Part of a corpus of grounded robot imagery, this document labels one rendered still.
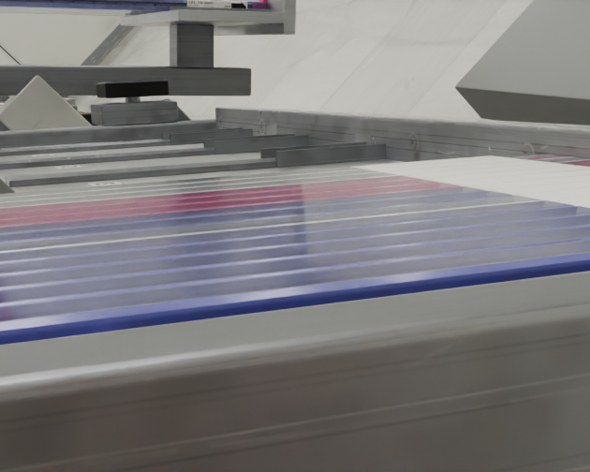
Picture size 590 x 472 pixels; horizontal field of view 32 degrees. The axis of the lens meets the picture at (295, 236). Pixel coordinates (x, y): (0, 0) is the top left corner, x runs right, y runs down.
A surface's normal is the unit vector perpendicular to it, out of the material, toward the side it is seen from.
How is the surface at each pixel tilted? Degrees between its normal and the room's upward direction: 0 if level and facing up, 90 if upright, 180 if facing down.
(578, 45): 0
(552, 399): 90
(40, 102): 90
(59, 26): 90
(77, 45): 90
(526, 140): 47
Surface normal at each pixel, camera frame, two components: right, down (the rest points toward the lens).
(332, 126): -0.94, 0.09
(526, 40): -0.67, -0.65
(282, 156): 0.35, 0.13
